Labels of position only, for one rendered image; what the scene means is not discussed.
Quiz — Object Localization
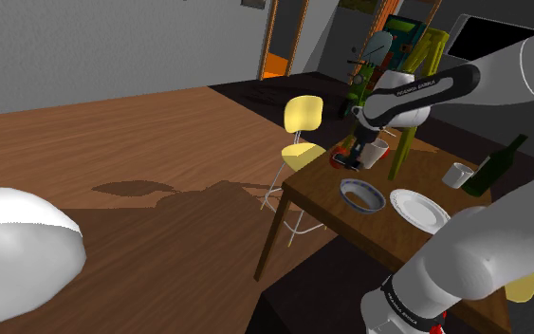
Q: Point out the white mug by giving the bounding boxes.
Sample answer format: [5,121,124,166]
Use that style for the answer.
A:
[360,138,391,171]

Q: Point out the red round object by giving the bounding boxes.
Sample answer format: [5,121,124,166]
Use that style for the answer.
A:
[330,144,350,170]

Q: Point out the olive green chair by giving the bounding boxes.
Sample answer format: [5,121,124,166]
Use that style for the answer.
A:
[388,27,451,182]

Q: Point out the brown wooden table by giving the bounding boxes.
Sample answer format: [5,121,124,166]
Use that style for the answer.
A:
[253,146,514,334]

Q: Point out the white bowl with blue rim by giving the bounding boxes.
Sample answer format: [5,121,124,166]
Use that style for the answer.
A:
[339,177,387,215]

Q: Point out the yellow chair with metal legs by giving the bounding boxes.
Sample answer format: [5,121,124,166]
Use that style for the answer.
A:
[260,95,329,249]
[504,261,534,305]

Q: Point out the white plate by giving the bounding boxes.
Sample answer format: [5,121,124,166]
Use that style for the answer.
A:
[389,188,451,235]

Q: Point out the small white cup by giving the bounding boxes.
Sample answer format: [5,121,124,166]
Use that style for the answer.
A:
[441,161,475,190]

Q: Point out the grey door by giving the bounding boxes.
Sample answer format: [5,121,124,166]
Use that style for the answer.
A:
[316,0,384,85]

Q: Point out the cluttered shelf unit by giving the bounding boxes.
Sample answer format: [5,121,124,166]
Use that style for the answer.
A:
[340,13,431,118]

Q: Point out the dark green bottle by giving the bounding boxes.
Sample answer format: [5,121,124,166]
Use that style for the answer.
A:
[461,134,529,198]

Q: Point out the black flat screen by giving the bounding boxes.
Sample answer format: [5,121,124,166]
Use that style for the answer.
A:
[446,13,534,64]

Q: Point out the white rounded object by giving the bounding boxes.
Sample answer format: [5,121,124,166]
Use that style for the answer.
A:
[0,186,88,328]

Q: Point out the doorway with orange frame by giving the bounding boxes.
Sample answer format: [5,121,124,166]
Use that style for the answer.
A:
[257,0,310,82]

